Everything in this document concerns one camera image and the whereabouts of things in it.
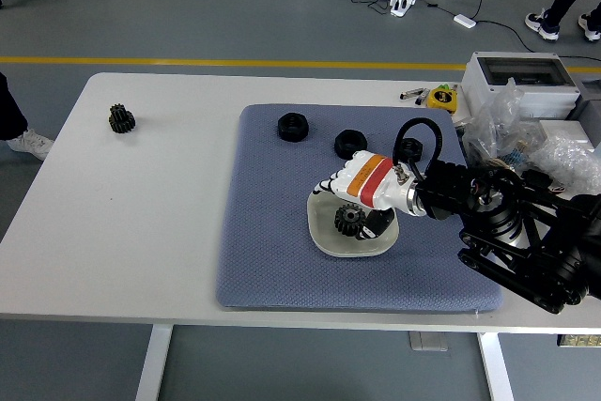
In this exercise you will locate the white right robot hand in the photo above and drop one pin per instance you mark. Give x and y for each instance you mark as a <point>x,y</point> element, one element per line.
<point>371,180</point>

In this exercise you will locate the large black gear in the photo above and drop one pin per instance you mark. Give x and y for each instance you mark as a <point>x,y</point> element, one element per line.
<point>348,222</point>

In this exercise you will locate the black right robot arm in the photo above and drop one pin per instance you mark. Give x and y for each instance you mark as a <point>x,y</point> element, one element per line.
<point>507,218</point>

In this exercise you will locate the medium black hex nut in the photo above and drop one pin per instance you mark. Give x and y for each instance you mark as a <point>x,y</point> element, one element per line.
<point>346,140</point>

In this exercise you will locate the small black hex nut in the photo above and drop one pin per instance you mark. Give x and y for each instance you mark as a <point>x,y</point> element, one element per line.
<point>411,147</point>

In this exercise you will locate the large black hex nut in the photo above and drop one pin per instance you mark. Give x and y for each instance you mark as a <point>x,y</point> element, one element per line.
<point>292,128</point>

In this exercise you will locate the grey table control box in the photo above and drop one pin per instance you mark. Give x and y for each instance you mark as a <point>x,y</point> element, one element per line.
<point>427,341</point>

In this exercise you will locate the flat white box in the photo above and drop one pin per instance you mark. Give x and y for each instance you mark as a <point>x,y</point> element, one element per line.
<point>563,128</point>

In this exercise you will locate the white square dish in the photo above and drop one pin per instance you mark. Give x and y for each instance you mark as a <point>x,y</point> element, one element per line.
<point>324,232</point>

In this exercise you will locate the black silver marker pen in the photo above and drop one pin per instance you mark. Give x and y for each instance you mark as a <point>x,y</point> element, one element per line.
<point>422,97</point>
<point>410,94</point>

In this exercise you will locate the blue-grey textured mat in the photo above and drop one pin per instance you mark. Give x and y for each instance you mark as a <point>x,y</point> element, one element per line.
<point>282,232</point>

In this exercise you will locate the yellow tape measure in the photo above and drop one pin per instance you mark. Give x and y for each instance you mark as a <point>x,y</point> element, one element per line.
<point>442,98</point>

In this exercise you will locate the clear plastic parts bag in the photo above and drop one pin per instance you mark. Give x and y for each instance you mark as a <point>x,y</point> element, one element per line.
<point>495,124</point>

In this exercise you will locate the white power strip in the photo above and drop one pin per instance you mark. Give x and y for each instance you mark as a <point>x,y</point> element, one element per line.
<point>403,3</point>

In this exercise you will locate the small white adapter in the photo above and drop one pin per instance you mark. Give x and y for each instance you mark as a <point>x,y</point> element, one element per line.
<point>464,20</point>

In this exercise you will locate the bubble wrap bag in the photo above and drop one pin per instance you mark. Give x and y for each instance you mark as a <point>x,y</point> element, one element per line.
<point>565,159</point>

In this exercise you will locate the white table leg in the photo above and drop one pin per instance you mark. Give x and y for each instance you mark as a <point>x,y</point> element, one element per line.
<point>497,368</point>
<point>154,363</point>

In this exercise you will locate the grey metal case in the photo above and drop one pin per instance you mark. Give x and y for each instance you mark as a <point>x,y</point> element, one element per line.
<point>589,100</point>

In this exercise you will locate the black stepped double gear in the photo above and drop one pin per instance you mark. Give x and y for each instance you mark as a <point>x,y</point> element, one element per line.
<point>122,120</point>

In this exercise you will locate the white electrical enclosure box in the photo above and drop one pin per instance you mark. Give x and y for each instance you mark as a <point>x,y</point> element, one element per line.
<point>516,84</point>

